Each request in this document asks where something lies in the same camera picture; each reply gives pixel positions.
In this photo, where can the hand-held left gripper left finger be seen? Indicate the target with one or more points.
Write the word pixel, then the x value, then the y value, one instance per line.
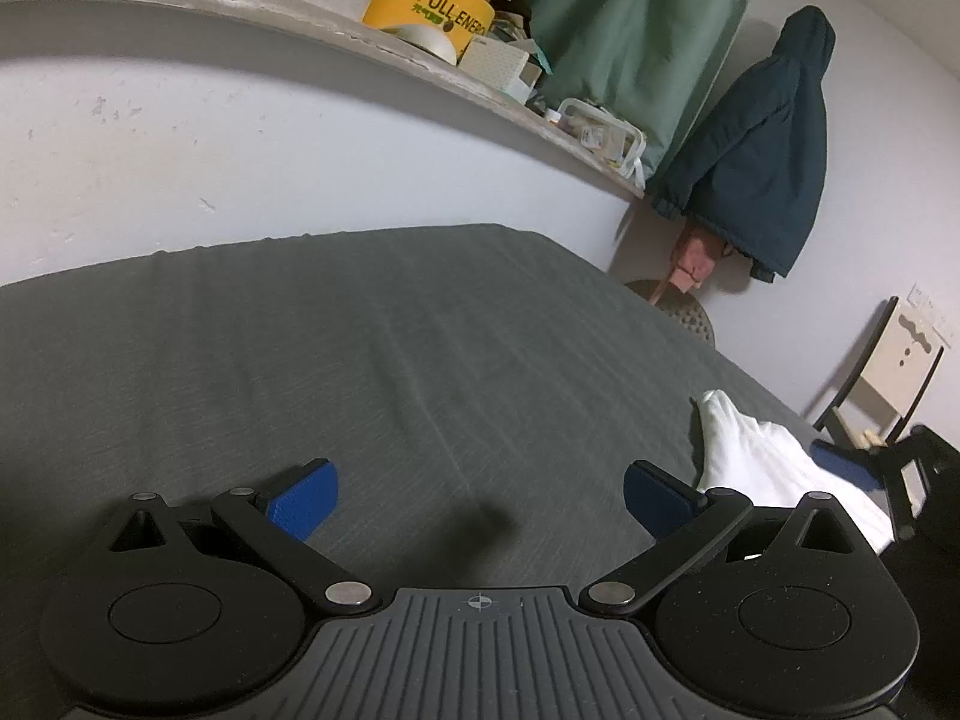
pixel 304 501

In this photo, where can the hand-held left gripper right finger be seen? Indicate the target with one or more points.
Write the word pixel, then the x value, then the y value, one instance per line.
pixel 654 499

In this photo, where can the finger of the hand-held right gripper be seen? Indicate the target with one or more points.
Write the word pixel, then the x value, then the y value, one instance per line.
pixel 844 465

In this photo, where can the white shirt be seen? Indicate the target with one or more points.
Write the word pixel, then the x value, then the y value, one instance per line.
pixel 765 457

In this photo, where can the pale wooden chair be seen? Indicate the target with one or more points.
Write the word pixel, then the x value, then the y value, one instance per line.
pixel 892 375

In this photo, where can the woven stool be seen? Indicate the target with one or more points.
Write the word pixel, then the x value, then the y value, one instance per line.
pixel 682 311

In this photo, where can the pink item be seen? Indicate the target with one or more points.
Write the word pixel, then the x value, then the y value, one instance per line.
pixel 697 262

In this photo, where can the dark teal jacket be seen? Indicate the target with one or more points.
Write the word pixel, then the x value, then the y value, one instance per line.
pixel 757 157

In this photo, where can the clear plastic container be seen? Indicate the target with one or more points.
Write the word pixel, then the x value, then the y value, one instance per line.
pixel 600 139

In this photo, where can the white tissue box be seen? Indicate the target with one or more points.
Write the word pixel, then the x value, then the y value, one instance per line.
pixel 499 71

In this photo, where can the green curtain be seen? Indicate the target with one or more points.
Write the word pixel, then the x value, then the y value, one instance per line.
pixel 637 30

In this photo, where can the white bowl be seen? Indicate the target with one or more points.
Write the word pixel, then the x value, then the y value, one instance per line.
pixel 427 41

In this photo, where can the white wall socket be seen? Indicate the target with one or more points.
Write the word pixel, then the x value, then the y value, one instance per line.
pixel 934 307

